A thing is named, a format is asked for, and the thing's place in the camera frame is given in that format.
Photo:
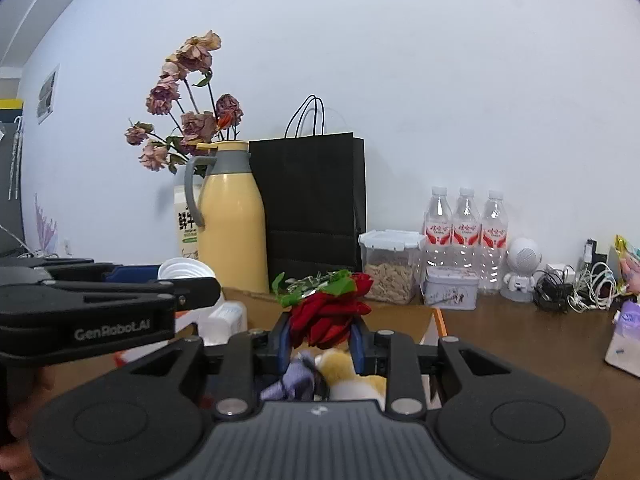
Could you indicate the purple tissue pack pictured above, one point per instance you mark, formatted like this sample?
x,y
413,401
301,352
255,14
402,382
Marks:
x,y
625,345

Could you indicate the black charger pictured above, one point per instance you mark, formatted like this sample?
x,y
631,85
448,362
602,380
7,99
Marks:
x,y
592,255

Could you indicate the white wall outlet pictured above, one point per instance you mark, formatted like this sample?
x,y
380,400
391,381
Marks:
x,y
66,246

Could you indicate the clear water bottle red label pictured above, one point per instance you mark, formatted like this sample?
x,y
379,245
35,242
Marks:
x,y
438,230
466,232
494,250

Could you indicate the person's left hand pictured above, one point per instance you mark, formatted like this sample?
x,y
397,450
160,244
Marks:
x,y
17,455

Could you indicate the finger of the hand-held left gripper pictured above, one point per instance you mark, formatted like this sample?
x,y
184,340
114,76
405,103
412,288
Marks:
x,y
195,292
132,273

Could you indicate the yellow thermos jug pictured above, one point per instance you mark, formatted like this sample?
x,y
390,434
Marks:
x,y
235,220

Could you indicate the purple burlap pouch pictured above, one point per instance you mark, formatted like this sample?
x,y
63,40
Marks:
x,y
300,380

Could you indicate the white tin box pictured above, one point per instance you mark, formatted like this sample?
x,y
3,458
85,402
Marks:
x,y
450,290

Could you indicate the dark panel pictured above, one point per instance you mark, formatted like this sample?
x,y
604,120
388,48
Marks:
x,y
7,185

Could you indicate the colourful snack bag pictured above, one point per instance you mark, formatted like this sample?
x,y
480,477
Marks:
x,y
630,265

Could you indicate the small white adapter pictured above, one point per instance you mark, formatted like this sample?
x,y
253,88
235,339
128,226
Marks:
x,y
555,268

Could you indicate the black paper bag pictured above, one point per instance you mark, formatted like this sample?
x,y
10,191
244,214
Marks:
x,y
310,200

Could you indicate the dried pink flowers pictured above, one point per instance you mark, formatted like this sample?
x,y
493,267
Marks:
x,y
197,125

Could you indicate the red rose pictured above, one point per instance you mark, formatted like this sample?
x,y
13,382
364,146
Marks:
x,y
325,317

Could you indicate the framed wall picture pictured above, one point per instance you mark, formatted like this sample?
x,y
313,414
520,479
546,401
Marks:
x,y
47,95

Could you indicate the orange cardboard box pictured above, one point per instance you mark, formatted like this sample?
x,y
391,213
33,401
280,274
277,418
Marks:
x,y
400,320

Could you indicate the clear container of seeds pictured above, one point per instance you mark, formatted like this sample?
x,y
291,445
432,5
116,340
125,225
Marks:
x,y
390,275

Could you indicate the white and yellow plush toy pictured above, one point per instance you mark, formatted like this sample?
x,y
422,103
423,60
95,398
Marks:
x,y
345,370

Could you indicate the white milk carton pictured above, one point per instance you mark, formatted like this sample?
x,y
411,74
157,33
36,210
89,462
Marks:
x,y
187,230

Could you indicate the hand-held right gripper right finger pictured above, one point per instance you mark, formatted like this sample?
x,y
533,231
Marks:
x,y
357,347

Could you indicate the white robot toy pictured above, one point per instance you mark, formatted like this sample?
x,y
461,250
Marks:
x,y
522,257

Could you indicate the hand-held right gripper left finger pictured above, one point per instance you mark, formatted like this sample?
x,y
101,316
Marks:
x,y
285,340

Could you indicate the purple wall decal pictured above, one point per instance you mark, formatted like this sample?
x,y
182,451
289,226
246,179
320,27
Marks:
x,y
46,230

